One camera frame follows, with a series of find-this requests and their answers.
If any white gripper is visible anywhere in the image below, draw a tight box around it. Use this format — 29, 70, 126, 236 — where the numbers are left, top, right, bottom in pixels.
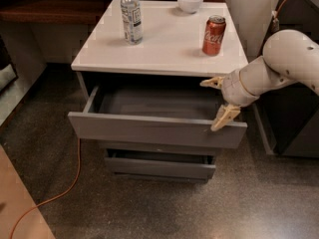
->
199, 70, 259, 131

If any grey top drawer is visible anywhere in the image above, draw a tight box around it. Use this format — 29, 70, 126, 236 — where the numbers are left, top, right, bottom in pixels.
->
69, 87, 247, 148

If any grey drawer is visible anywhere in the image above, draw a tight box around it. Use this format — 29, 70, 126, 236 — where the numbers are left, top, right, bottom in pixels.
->
98, 140, 221, 155
69, 87, 247, 148
105, 149, 215, 181

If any red coke can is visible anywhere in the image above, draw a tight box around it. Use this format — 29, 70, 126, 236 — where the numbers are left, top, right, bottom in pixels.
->
202, 15, 226, 56

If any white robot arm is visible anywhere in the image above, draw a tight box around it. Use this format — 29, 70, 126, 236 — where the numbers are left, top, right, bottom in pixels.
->
200, 30, 319, 131

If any grey cabinet with white top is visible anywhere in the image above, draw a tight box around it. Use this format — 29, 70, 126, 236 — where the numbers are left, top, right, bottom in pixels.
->
72, 0, 247, 182

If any grey bottom drawer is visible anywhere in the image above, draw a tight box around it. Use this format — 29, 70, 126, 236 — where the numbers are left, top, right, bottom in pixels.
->
105, 149, 215, 181

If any grey middle drawer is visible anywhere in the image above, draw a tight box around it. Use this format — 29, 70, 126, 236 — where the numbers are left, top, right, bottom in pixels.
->
98, 140, 221, 155

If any dark cabinet at right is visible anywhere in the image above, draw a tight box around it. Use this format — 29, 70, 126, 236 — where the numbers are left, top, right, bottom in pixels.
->
253, 0, 319, 158

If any white bowl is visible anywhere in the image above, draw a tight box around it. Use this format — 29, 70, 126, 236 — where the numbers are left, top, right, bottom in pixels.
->
177, 0, 203, 14

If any clear plastic water bottle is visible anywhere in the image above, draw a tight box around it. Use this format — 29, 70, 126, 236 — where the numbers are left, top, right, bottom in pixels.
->
121, 0, 143, 45

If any dark wooden shelf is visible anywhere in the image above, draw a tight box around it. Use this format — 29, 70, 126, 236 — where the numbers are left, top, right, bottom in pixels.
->
0, 0, 225, 27

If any orange extension cable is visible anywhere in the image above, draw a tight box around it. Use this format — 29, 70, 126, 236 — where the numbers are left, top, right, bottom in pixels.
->
8, 137, 83, 239

